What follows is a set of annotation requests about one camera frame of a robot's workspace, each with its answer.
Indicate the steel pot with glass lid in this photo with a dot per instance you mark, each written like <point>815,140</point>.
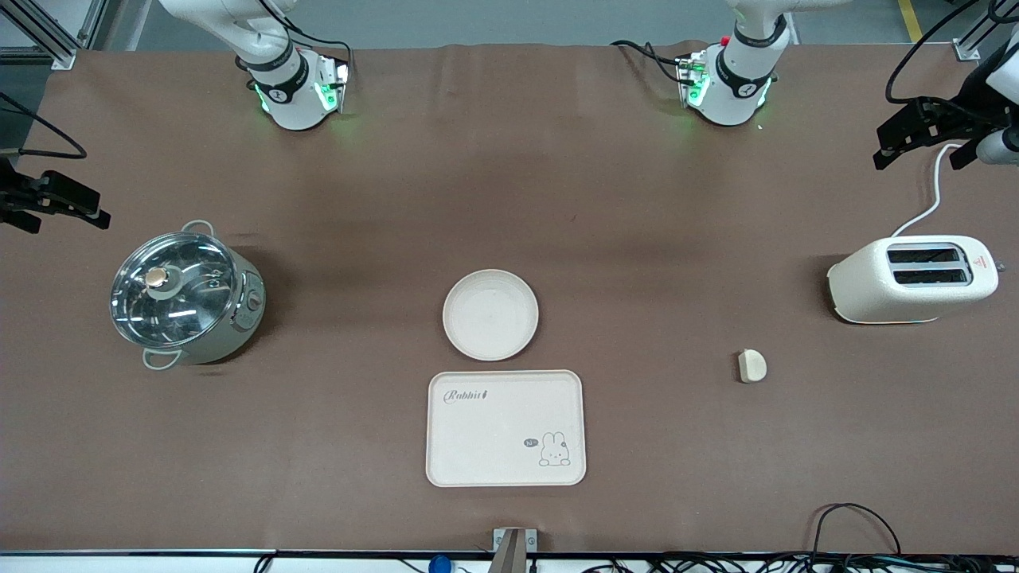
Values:
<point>243,318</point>

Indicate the small aluminium corner bracket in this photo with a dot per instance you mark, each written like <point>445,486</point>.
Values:
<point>966,50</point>

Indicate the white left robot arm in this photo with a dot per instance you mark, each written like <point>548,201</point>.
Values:
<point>736,87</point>

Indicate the white steamed bun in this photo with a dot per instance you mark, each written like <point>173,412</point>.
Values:
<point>751,366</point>

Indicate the blue round object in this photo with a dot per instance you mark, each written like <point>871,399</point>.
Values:
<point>439,565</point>

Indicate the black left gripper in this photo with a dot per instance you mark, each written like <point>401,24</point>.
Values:
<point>945,116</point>

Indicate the brown table mat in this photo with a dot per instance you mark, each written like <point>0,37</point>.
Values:
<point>637,199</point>

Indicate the cream rabbit print tray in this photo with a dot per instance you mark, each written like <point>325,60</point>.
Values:
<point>501,438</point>

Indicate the aluminium frame profile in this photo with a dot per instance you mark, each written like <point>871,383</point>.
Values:
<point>56,52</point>

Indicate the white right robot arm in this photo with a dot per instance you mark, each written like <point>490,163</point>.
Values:
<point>290,103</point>

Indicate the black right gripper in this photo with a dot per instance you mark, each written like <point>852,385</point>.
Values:
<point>17,196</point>

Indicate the grey metal camera bracket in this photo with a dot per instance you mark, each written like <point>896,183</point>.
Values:
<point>513,549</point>

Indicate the cream two-slot toaster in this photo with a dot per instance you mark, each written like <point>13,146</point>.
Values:
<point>868,290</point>

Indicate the round cream plate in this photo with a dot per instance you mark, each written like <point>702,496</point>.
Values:
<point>489,314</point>

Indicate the glass pot lid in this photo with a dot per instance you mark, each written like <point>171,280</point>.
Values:
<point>179,290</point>

